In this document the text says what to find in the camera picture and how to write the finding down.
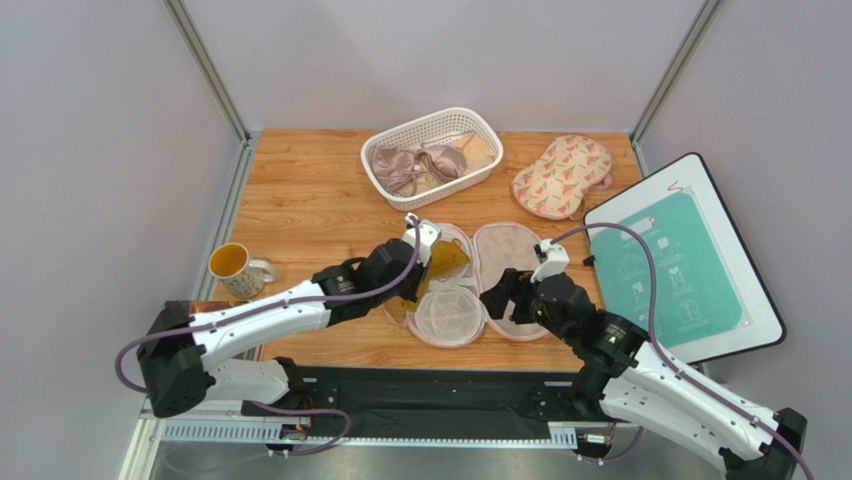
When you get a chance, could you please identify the floral mesh laundry bag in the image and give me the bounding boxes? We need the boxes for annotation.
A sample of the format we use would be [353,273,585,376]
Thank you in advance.
[511,134,614,220]
[382,222,548,348]

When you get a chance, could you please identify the mustard yellow bra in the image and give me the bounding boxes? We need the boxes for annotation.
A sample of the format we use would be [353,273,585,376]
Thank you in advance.
[401,239,471,312]

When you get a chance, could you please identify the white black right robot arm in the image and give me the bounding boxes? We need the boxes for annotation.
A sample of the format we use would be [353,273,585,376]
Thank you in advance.
[480,268,807,479]

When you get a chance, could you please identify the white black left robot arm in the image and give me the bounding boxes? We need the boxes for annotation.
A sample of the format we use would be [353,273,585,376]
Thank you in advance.
[136,226,440,418]

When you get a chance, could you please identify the pink satin bra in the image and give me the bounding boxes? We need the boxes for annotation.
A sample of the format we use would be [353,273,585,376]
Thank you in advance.
[368,145,460,194]

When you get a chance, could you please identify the beige bra in basket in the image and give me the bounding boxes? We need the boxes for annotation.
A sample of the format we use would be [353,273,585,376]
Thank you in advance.
[435,133,494,179]

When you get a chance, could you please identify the white perforated plastic basket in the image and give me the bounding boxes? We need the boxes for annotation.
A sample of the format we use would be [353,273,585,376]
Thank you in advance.
[360,107,504,211]

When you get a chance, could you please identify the floral mug yellow inside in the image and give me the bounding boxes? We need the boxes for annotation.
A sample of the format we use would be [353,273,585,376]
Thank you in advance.
[207,242,277,299]

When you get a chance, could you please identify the white folding board base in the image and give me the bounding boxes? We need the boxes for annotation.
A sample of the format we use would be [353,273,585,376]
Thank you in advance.
[584,153,786,363]

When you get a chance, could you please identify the dark patterned coaster book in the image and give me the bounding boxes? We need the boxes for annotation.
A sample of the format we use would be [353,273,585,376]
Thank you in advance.
[164,300,248,316]

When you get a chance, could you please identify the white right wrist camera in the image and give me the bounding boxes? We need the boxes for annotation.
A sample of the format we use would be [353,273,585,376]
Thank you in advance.
[531,239,570,282]

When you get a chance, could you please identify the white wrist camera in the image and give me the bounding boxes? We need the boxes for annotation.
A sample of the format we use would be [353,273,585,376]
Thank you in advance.
[402,212,442,267]
[531,239,570,282]

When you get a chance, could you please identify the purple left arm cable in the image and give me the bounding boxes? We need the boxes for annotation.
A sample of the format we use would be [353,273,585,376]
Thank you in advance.
[114,212,423,461]

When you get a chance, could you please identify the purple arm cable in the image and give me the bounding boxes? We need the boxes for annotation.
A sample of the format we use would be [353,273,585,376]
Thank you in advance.
[114,212,423,461]
[549,221,817,480]

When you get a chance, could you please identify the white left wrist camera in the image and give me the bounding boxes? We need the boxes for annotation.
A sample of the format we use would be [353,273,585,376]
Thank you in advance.
[402,212,442,267]

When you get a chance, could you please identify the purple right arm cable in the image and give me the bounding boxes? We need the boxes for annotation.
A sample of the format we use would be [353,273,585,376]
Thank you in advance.
[549,221,817,480]

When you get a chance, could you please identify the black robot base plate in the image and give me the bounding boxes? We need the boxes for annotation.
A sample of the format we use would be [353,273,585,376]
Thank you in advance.
[276,366,612,439]

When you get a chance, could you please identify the white slotted cable duct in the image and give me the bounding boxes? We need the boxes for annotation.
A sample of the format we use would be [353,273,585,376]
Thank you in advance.
[161,419,578,450]

